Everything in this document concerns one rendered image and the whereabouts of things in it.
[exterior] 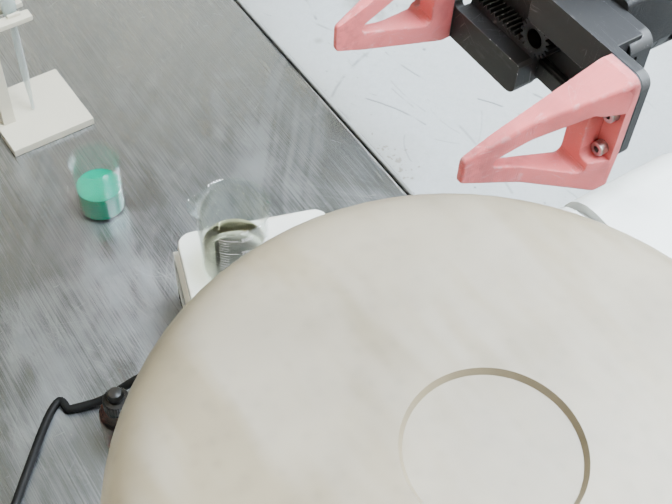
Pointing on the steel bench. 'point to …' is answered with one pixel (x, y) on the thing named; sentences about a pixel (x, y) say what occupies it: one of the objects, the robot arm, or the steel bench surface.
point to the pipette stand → (66, 118)
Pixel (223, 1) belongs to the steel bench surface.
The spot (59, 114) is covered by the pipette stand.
